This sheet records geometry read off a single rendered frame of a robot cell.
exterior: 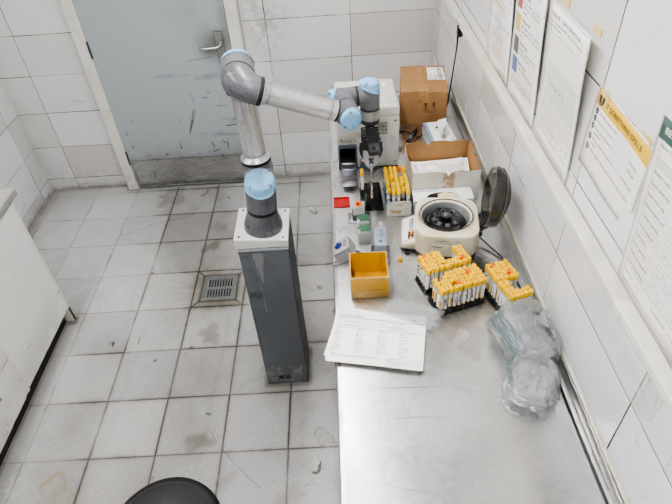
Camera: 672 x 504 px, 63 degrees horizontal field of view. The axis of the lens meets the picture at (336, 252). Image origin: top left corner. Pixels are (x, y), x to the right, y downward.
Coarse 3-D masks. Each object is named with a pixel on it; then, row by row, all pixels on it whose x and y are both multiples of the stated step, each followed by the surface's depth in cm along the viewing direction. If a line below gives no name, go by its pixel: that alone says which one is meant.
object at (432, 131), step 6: (438, 120) 261; (444, 120) 258; (426, 126) 266; (432, 126) 266; (438, 126) 262; (444, 126) 254; (426, 132) 263; (432, 132) 261; (438, 132) 263; (444, 132) 261; (450, 132) 260; (426, 138) 264; (432, 138) 257; (438, 138) 257; (444, 138) 259; (450, 138) 256
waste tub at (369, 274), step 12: (360, 252) 194; (372, 252) 193; (384, 252) 193; (360, 264) 197; (372, 264) 197; (384, 264) 197; (360, 276) 198; (372, 276) 197; (384, 276) 184; (360, 288) 187; (372, 288) 187; (384, 288) 187
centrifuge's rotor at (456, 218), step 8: (440, 208) 209; (448, 208) 208; (432, 216) 206; (440, 216) 204; (448, 216) 203; (456, 216) 206; (432, 224) 202; (440, 224) 202; (448, 224) 201; (456, 224) 201; (464, 224) 203
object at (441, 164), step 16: (416, 144) 239; (432, 144) 239; (448, 144) 239; (464, 144) 239; (416, 160) 244; (432, 160) 244; (448, 160) 242; (464, 160) 240; (416, 176) 221; (432, 176) 221; (448, 176) 221; (464, 176) 222; (480, 176) 222
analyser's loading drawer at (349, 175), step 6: (342, 162) 249; (348, 162) 249; (354, 162) 249; (342, 168) 244; (348, 168) 244; (354, 168) 243; (342, 174) 242; (348, 174) 241; (354, 174) 241; (342, 180) 236; (348, 180) 236; (354, 180) 236; (342, 186) 238; (348, 186) 238
